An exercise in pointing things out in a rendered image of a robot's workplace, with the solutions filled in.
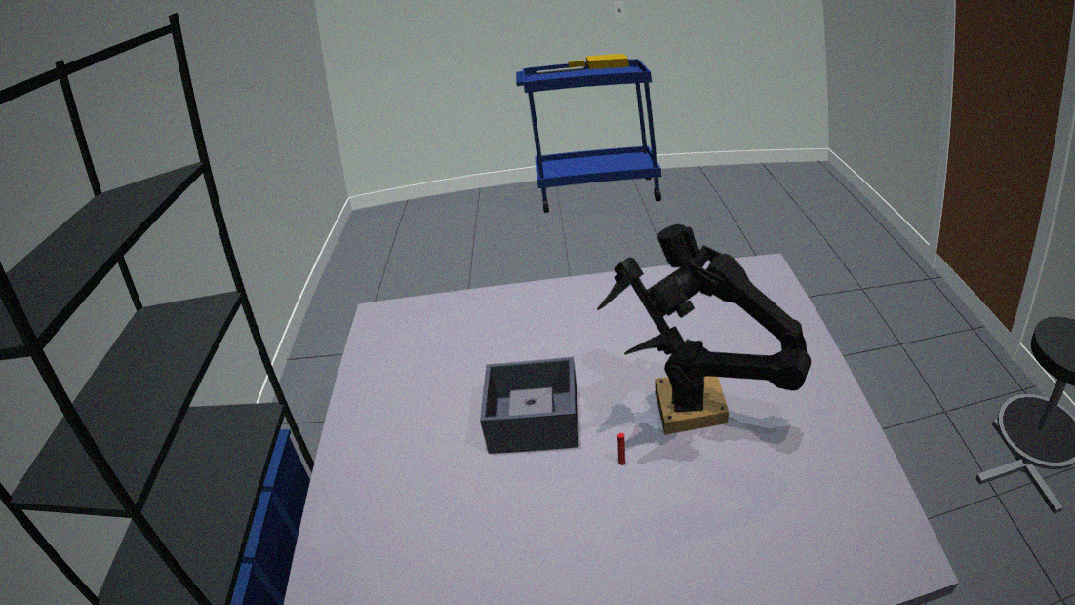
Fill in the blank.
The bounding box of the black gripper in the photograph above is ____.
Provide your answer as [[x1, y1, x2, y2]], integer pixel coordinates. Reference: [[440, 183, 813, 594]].
[[597, 258, 689, 355]]

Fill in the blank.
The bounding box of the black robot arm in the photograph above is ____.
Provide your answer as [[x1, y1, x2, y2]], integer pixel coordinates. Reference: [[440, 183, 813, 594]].
[[653, 224, 812, 412]]

